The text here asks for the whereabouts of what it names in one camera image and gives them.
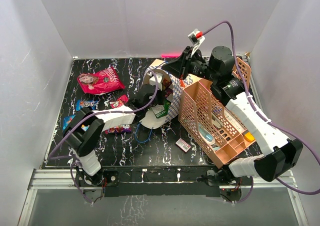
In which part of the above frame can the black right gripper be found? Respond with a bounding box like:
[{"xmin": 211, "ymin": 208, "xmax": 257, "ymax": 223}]
[{"xmin": 161, "ymin": 47, "xmax": 219, "ymax": 83}]

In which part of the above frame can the red snack packet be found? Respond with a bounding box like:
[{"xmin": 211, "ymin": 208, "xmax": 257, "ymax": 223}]
[{"xmin": 109, "ymin": 95, "xmax": 129, "ymax": 109}]

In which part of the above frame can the checkered paper bag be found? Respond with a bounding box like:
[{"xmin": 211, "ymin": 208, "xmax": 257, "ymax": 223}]
[{"xmin": 134, "ymin": 59, "xmax": 196, "ymax": 144}]

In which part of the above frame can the pink snack bag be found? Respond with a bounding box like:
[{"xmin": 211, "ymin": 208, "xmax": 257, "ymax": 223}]
[{"xmin": 77, "ymin": 66, "xmax": 125, "ymax": 95}]

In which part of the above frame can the purple snack packet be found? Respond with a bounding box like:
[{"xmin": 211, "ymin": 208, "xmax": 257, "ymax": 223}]
[{"xmin": 105, "ymin": 125, "xmax": 132, "ymax": 134}]

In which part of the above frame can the blue candy bar wrapper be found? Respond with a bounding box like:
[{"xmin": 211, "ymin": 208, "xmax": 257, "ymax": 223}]
[{"xmin": 75, "ymin": 100, "xmax": 99, "ymax": 111}]

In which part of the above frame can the blue chips bag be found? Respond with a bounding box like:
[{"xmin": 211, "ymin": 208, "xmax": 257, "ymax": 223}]
[{"xmin": 62, "ymin": 115, "xmax": 75, "ymax": 131}]

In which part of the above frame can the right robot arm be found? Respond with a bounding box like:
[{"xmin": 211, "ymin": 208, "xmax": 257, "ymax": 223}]
[{"xmin": 162, "ymin": 46, "xmax": 303, "ymax": 185}]

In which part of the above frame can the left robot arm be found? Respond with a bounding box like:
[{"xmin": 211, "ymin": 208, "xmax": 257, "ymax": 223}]
[{"xmin": 62, "ymin": 84, "xmax": 159, "ymax": 186}]

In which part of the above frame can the pink mesh file organizer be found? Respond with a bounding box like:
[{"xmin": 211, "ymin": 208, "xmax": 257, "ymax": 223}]
[{"xmin": 177, "ymin": 57, "xmax": 256, "ymax": 169}]

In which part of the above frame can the small red white box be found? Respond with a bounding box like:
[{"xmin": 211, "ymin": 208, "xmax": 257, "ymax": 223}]
[{"xmin": 175, "ymin": 138, "xmax": 191, "ymax": 153}]

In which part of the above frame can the blue tape dispenser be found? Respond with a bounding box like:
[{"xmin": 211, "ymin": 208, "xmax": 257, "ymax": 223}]
[{"xmin": 198, "ymin": 123, "xmax": 216, "ymax": 146}]

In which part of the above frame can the yellow object in organizer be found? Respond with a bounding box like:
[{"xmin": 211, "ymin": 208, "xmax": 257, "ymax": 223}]
[{"xmin": 243, "ymin": 132, "xmax": 255, "ymax": 142}]

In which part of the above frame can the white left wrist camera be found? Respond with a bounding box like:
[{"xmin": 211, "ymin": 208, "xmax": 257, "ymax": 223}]
[{"xmin": 149, "ymin": 73, "xmax": 164, "ymax": 91}]

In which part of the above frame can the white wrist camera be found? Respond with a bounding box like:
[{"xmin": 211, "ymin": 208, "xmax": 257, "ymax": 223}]
[
  {"xmin": 188, "ymin": 28, "xmax": 205, "ymax": 55},
  {"xmin": 149, "ymin": 73, "xmax": 164, "ymax": 91}
]

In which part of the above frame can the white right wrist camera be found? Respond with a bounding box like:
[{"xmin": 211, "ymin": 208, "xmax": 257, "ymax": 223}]
[{"xmin": 188, "ymin": 28, "xmax": 205, "ymax": 55}]

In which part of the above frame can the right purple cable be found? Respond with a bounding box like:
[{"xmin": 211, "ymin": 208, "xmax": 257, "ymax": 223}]
[{"xmin": 202, "ymin": 20, "xmax": 320, "ymax": 204}]

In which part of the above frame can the purple cable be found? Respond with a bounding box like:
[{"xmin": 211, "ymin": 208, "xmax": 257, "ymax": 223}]
[
  {"xmin": 47, "ymin": 70, "xmax": 159, "ymax": 204},
  {"xmin": 202, "ymin": 20, "xmax": 320, "ymax": 204}
]

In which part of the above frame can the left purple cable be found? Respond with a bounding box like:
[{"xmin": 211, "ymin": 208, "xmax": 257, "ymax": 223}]
[{"xmin": 47, "ymin": 70, "xmax": 159, "ymax": 204}]

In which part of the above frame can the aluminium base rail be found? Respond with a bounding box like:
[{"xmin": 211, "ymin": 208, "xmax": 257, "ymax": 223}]
[{"xmin": 18, "ymin": 166, "xmax": 308, "ymax": 226}]

